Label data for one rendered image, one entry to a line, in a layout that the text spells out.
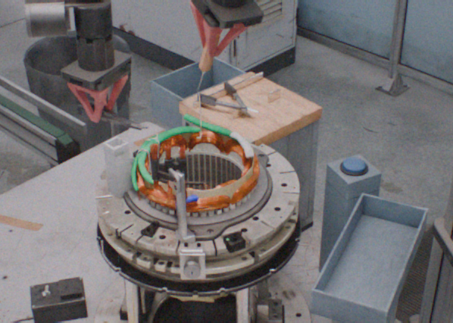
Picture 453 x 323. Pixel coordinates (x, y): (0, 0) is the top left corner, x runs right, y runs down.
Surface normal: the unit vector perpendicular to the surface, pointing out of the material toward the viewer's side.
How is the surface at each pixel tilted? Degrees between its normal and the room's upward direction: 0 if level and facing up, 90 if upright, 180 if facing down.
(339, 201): 90
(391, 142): 0
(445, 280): 90
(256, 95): 0
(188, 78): 90
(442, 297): 90
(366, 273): 0
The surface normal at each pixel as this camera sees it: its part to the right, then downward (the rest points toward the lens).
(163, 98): -0.75, 0.37
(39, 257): 0.00, -0.83
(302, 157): 0.66, 0.41
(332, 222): -0.90, 0.25
